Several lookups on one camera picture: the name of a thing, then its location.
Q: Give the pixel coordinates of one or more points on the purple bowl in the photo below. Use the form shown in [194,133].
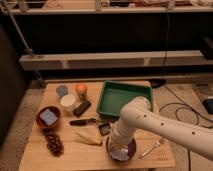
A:
[130,151]

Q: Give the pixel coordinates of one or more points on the grey blue towel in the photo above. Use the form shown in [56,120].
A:
[119,153]

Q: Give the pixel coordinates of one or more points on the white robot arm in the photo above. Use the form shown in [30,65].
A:
[136,114]

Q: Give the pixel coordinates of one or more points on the brown bowl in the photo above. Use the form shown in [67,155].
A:
[42,124]

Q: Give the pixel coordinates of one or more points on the green plastic tray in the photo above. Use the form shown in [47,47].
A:
[114,95]

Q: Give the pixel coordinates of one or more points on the orange fruit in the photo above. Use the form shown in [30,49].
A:
[81,90]

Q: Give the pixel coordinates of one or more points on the black rectangular block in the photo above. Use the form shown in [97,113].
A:
[82,108]

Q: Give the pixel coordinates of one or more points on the white cup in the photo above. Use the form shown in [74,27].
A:
[69,102]

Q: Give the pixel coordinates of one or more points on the small dark square object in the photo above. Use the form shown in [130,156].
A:
[104,129]

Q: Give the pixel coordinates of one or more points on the blue sponge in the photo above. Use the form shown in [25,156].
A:
[48,117]

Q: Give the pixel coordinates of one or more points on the silver fork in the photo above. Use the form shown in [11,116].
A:
[156,145]

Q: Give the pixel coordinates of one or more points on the dark grape bunch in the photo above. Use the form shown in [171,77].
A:
[54,144]

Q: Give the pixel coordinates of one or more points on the wooden shelf beam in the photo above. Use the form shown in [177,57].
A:
[114,60]

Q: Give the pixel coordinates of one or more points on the dark box on floor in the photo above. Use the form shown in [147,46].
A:
[205,95]

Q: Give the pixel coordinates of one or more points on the black handled tool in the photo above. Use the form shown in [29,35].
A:
[82,122]

